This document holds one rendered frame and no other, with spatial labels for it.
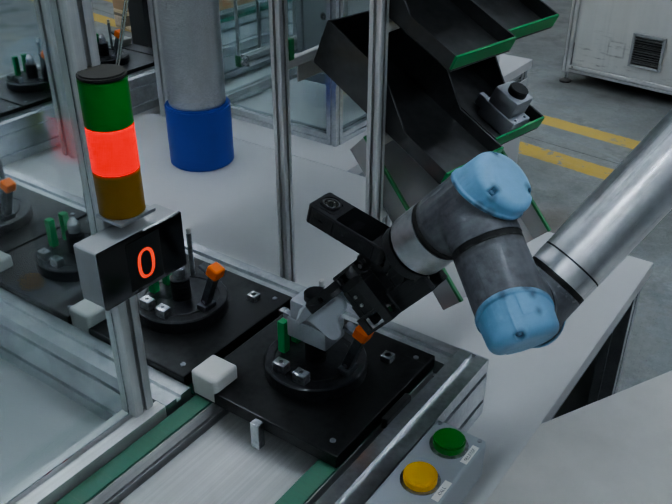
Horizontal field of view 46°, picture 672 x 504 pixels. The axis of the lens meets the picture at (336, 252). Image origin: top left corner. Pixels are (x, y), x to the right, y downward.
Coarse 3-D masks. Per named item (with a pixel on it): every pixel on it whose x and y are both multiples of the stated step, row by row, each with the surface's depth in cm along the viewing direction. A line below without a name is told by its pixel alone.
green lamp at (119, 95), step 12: (84, 84) 77; (96, 84) 77; (108, 84) 77; (120, 84) 78; (84, 96) 78; (96, 96) 77; (108, 96) 78; (120, 96) 78; (84, 108) 79; (96, 108) 78; (108, 108) 78; (120, 108) 79; (84, 120) 80; (96, 120) 79; (108, 120) 79; (120, 120) 79; (132, 120) 81
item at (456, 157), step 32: (352, 32) 119; (320, 64) 117; (352, 64) 112; (416, 64) 120; (352, 96) 115; (416, 96) 120; (448, 96) 118; (416, 128) 115; (448, 128) 117; (480, 128) 116; (416, 160) 110; (448, 160) 112
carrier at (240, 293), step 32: (192, 256) 124; (160, 288) 122; (192, 288) 122; (224, 288) 122; (256, 288) 126; (160, 320) 115; (192, 320) 115; (224, 320) 118; (256, 320) 118; (160, 352) 112; (192, 352) 112; (224, 352) 113
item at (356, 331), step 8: (344, 328) 101; (352, 328) 101; (360, 328) 99; (352, 336) 101; (360, 336) 99; (368, 336) 99; (352, 344) 101; (360, 344) 100; (352, 352) 102; (344, 360) 103; (352, 360) 103
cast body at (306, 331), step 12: (312, 288) 103; (300, 300) 102; (288, 312) 107; (288, 324) 105; (300, 324) 103; (312, 324) 102; (300, 336) 104; (312, 336) 103; (324, 336) 102; (324, 348) 103
